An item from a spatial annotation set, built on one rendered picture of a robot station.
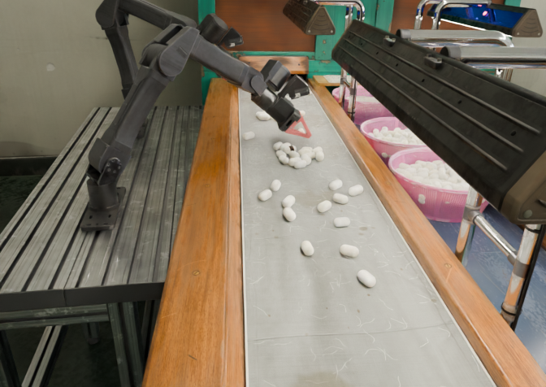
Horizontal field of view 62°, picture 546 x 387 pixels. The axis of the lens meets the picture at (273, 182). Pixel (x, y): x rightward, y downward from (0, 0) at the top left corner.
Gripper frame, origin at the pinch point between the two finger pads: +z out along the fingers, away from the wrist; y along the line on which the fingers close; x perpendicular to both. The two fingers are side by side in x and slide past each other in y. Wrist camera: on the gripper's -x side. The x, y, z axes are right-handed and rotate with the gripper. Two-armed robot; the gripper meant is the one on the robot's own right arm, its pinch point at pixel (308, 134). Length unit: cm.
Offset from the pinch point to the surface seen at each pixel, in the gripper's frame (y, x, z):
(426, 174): -25.3, -15.3, 20.7
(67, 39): 150, 70, -92
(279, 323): -76, 11, -10
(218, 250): -60, 15, -19
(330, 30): -3.4, -24.8, -16.2
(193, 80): 155, 44, -24
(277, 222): -47.1, 9.6, -8.7
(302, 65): 70, -10, 1
